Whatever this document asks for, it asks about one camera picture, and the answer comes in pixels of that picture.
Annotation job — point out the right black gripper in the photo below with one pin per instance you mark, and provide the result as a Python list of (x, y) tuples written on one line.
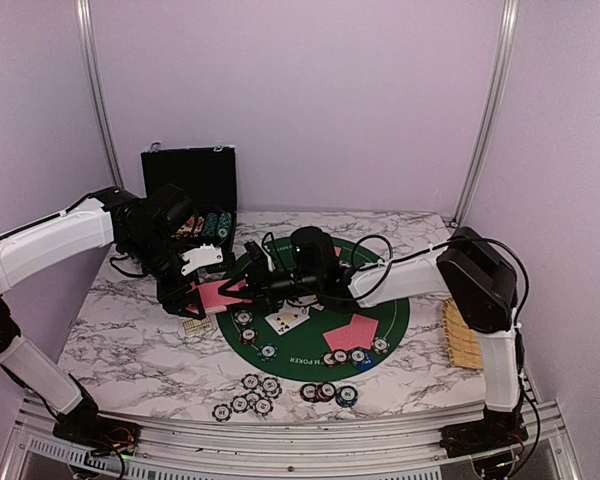
[(257, 286)]

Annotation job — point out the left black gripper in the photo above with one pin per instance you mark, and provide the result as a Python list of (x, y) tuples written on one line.
[(173, 303)]

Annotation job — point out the red playing card deck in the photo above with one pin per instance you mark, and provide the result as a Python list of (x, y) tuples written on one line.
[(214, 302)]

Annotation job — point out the blue chips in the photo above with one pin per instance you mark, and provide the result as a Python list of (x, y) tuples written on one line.
[(380, 346), (243, 318)]

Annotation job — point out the brown chip stack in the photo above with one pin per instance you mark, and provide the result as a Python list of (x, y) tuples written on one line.
[(325, 391)]

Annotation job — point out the blue small blind button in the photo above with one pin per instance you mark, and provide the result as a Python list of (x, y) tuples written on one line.
[(365, 364)]

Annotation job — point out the teal chip stack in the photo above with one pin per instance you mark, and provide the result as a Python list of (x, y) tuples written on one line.
[(346, 396)]

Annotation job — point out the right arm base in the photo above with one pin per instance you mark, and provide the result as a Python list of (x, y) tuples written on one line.
[(478, 436)]

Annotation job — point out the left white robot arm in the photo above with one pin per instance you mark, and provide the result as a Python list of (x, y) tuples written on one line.
[(143, 228)]

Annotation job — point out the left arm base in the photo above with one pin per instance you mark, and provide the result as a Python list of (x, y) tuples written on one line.
[(104, 435)]

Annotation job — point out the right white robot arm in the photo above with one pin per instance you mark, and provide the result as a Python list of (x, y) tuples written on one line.
[(470, 268)]

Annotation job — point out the gold blue card box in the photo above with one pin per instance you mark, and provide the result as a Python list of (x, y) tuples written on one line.
[(193, 327)]

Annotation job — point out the teal chip row in case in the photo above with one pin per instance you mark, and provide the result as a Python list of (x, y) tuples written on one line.
[(224, 225)]

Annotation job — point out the green chip row in case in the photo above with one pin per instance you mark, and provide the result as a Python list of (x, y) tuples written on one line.
[(210, 225)]

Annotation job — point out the scattered blue ten chip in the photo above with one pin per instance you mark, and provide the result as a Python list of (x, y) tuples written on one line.
[(251, 382), (222, 412), (240, 404), (263, 406), (252, 397)]

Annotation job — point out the card deck in case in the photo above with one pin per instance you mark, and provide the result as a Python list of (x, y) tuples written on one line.
[(192, 227)]

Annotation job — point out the round green poker mat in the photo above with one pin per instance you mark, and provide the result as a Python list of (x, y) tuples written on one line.
[(300, 350)]

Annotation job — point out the toppled brown hundred chip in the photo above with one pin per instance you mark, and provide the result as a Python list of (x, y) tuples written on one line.
[(308, 392)]

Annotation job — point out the black poker chip case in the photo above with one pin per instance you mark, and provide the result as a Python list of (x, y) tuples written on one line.
[(208, 175)]

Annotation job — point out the woven bamboo mat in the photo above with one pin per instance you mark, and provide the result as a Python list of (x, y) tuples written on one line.
[(462, 344)]

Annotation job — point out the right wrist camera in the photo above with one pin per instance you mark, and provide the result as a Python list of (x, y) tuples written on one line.
[(260, 260)]

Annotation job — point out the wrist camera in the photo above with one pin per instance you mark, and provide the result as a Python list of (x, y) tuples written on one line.
[(199, 257), (260, 260)]

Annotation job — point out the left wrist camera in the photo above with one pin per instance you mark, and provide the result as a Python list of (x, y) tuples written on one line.
[(199, 257)]

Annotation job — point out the front aluminium rail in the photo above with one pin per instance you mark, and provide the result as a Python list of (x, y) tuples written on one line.
[(390, 447)]

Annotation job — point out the left aluminium frame post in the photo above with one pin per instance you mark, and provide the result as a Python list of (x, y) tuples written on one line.
[(90, 57)]

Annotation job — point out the aluminium frame post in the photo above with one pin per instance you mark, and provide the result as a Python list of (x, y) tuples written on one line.
[(90, 57), (495, 94)]

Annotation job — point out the right aluminium frame post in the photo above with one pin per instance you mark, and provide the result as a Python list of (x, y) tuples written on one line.
[(495, 94)]

